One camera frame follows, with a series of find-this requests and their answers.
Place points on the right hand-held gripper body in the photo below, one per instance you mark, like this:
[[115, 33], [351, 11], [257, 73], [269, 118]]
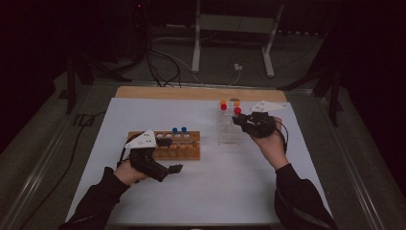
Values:
[[261, 124]]

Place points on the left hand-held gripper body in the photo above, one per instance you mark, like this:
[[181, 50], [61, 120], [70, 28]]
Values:
[[146, 163]]

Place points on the wooden test tube rack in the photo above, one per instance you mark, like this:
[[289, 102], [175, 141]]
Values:
[[178, 153]]

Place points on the blue capped test tube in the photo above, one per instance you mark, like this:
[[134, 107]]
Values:
[[175, 130], [184, 129]]

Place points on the clear acrylic test tube rack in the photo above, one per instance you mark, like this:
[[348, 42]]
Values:
[[228, 134]]

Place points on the person's left hand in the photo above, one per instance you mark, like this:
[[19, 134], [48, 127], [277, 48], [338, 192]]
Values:
[[127, 174]]

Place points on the person's right hand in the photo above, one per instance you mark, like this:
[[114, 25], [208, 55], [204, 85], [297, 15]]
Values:
[[273, 150]]

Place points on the white table mat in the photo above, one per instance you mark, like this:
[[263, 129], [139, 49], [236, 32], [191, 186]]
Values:
[[207, 185]]

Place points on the black tripod stand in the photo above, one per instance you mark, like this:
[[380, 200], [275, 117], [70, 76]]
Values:
[[333, 89], [72, 83]]

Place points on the grey metal stand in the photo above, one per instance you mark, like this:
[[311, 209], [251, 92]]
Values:
[[234, 24]]

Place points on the metal floor rail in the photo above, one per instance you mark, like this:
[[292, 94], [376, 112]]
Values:
[[35, 172], [357, 172]]

